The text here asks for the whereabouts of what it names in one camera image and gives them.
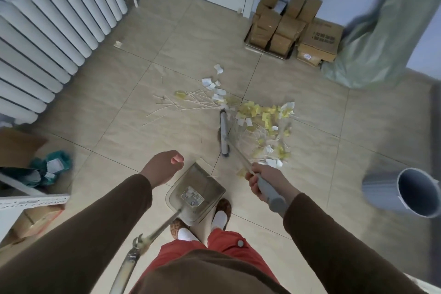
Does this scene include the stack of small brown boxes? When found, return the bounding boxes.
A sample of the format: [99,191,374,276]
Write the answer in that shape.
[249,0,323,55]

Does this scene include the patterned brown slipper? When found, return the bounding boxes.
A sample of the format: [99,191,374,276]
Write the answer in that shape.
[210,198,232,232]
[170,218,191,240]

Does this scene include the grey plastic bucket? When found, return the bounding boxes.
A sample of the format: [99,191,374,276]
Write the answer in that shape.
[362,167,441,218]

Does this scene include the grey long-handled dustpan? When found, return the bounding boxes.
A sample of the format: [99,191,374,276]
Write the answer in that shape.
[110,162,227,294]

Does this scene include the person's right hand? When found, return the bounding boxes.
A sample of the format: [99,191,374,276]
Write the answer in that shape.
[245,162,301,206]

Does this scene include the teal plastic bag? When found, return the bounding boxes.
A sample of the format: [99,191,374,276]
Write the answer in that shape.
[28,151,74,188]

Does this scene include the person's left hand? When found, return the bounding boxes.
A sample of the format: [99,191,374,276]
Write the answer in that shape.
[139,150,185,189]

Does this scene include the metal tray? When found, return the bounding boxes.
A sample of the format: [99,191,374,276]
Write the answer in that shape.
[244,34,297,61]

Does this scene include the red trousers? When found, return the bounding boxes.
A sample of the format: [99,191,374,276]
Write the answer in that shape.
[129,228,280,294]

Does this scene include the white sock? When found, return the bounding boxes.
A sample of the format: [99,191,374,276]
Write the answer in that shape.
[211,211,228,231]
[177,228,201,243]

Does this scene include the grey broom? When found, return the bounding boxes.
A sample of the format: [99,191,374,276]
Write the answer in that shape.
[217,108,289,218]

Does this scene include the green plastic sack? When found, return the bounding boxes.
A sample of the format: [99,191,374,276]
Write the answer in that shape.
[321,0,441,90]

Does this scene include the brown jacket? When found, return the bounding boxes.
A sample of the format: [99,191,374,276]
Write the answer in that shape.
[137,249,293,294]

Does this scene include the scattered thin wooden sticks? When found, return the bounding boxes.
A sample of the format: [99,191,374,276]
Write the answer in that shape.
[142,77,226,128]

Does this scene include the large printed cardboard box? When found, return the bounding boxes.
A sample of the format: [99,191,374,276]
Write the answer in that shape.
[296,17,345,68]

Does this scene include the white radiator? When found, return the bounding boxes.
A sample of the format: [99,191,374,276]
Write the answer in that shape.
[0,0,129,129]

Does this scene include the flat brown cardboard sheet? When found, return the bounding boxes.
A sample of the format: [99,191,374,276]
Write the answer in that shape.
[0,127,49,169]

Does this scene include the brown cardboard box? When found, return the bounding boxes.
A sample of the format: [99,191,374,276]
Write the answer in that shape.
[12,204,66,240]

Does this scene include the white shelf board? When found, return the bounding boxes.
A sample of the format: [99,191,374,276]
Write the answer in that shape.
[0,171,71,246]

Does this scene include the person's left forearm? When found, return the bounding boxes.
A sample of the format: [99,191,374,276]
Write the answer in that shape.
[0,173,153,294]

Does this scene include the person's right forearm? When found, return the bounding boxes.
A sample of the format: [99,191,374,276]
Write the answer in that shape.
[283,193,417,294]

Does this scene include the pile of paper scraps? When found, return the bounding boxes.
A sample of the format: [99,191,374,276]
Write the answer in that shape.
[174,64,296,169]

